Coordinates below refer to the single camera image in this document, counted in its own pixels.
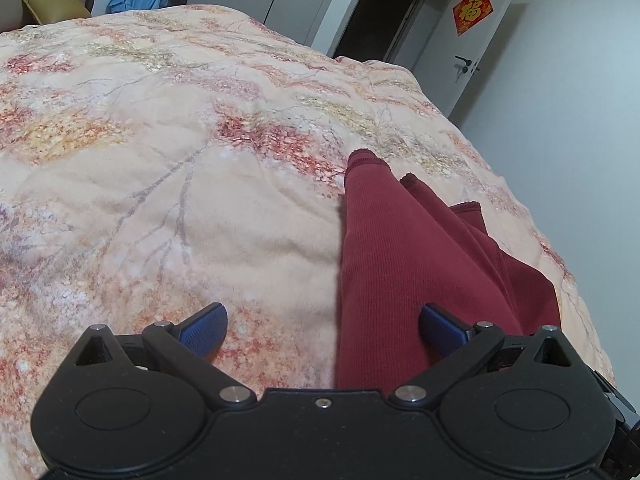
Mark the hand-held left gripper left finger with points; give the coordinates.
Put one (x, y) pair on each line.
(205, 330)

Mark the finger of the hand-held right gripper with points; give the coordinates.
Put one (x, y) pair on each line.
(624, 407)

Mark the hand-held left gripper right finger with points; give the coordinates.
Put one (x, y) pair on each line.
(442, 327)

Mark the dark red knit pants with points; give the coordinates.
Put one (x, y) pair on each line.
(390, 270)

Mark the floral peach bedspread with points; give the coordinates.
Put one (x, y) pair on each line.
(165, 160)

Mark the white room door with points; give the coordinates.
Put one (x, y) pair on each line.
(450, 60)

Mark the red diamond door poster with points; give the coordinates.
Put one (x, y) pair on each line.
(472, 10)

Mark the olive green pillow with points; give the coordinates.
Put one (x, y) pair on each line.
(52, 7)

